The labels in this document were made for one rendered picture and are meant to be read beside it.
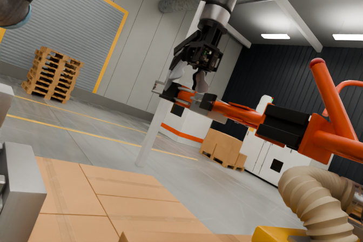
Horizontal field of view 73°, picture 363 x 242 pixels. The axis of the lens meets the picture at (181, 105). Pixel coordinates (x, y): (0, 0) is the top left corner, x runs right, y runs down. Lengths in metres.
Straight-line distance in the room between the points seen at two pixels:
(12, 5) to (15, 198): 0.65
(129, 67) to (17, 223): 10.83
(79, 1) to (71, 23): 0.85
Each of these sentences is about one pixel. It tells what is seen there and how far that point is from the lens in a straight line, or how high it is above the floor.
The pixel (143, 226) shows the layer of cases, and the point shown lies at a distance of 1.29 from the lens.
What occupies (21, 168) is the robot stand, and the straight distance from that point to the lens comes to 0.33.
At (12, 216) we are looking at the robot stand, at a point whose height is 0.97.
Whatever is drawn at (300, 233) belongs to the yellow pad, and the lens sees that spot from 0.32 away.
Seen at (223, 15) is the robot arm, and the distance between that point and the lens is 0.68.
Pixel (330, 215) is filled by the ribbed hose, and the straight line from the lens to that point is 0.27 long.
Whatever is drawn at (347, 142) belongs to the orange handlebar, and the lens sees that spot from 0.37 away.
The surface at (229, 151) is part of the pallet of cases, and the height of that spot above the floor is 0.49.
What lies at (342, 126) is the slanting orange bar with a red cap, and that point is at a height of 1.18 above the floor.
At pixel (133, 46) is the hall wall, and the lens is 11.10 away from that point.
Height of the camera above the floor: 1.12
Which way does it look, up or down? 1 degrees up
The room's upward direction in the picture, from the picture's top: 22 degrees clockwise
